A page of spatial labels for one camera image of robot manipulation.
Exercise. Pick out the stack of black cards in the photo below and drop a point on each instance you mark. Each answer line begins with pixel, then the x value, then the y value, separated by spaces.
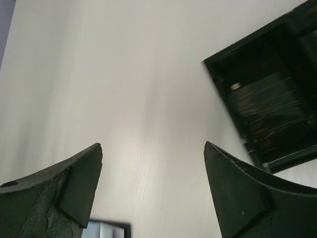
pixel 274 115

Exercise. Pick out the black left storage bin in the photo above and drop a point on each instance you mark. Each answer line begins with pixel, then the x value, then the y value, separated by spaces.
pixel 273 48

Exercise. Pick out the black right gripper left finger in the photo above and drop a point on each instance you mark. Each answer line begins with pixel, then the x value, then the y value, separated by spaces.
pixel 55 202

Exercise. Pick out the black leather card holder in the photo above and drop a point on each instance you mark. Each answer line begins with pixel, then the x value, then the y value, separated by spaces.
pixel 107 229

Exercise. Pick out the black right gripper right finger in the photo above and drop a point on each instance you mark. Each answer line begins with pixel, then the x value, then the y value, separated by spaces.
pixel 252 203

